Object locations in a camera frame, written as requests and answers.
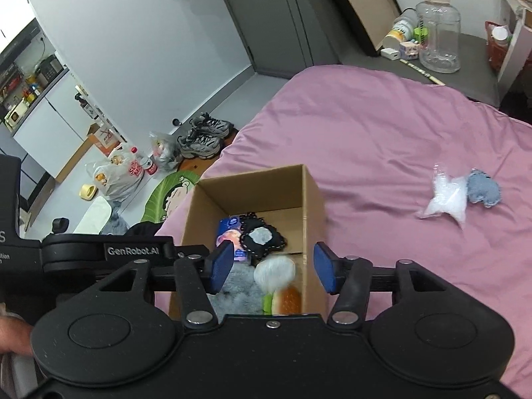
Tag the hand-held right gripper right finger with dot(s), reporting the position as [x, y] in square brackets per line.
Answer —
[326, 268]

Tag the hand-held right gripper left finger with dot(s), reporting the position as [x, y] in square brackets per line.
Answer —
[220, 266]

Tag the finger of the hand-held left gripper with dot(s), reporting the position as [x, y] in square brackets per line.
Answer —
[191, 252]

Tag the blue fluffy plush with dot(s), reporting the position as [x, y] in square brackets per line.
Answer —
[237, 295]

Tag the blue tissue packet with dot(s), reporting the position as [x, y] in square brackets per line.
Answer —
[229, 232]

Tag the black lace coaster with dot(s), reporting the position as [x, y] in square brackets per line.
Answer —
[259, 237]

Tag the burger toy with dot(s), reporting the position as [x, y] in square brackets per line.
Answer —
[286, 299]

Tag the white fluffy puff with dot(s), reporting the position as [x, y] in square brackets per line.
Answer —
[274, 272]

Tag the brown cardboard box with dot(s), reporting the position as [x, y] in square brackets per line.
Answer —
[216, 199]

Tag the person's left hand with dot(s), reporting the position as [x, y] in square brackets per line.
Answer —
[14, 334]

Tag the grey fluffy cloth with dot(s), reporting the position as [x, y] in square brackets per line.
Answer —
[115, 224]

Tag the green cartoon mat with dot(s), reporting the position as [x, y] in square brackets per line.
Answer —
[166, 195]

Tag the small yellow plastic object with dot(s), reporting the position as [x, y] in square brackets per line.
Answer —
[88, 192]

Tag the white plastic shopping bag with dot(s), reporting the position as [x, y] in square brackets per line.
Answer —
[114, 176]

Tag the red label bottle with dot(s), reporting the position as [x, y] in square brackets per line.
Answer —
[149, 166]

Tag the clear bag of items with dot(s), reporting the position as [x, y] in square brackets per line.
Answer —
[166, 151]

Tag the grey sneaker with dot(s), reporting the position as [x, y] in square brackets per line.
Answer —
[199, 145]
[212, 124]

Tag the red cap bottle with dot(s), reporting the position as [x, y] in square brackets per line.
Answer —
[134, 153]

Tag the orange cardboard box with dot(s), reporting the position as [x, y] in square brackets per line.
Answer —
[104, 137]

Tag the white kitchen cabinet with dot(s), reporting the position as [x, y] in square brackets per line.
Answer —
[50, 129]

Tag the purple bed sheet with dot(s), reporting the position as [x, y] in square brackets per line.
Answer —
[374, 145]

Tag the clear bag of white stuffing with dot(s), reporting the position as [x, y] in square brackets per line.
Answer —
[447, 201]

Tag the blue denim pad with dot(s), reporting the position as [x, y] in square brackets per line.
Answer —
[484, 187]

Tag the black countertop appliance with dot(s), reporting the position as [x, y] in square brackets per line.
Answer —
[50, 66]

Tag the wooden ruler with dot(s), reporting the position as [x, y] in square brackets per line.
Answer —
[419, 71]

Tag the black range hood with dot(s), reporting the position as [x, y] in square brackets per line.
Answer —
[18, 39]

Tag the white charger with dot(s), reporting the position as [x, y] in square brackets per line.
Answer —
[390, 54]

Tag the grey bench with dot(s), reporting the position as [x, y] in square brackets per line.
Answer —
[469, 83]

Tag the small cube toy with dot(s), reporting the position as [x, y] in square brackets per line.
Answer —
[409, 49]

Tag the white supplement bottle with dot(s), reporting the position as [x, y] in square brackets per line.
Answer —
[399, 33]

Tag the grey door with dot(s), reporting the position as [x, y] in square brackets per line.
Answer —
[282, 16]

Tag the clear plastic jar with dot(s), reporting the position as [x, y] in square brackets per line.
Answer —
[438, 29]

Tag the large flat brown box lid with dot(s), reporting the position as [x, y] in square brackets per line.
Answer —
[361, 0]

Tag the white desk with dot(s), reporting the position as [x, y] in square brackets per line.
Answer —
[515, 29]

